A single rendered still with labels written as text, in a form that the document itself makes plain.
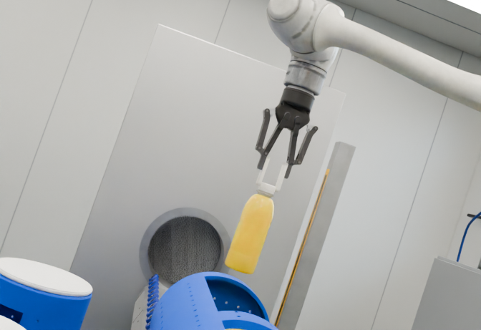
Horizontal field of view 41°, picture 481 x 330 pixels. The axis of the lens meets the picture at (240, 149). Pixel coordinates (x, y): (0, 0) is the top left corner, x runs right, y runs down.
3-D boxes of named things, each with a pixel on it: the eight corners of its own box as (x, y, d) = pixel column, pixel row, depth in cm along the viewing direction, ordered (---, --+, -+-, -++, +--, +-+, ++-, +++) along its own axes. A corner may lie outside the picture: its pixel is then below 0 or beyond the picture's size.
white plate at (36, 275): (38, 258, 196) (36, 261, 195) (-28, 256, 170) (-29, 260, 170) (111, 290, 185) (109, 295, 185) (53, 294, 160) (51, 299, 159)
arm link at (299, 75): (285, 64, 151) (277, 87, 151) (294, 58, 142) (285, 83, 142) (321, 77, 152) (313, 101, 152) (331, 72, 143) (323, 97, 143)
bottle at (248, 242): (221, 264, 143) (248, 185, 143) (227, 262, 149) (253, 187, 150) (250, 275, 141) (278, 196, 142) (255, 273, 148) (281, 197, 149)
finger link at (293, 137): (291, 117, 149) (297, 117, 149) (285, 164, 148) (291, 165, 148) (295, 115, 145) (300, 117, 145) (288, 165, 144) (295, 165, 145)
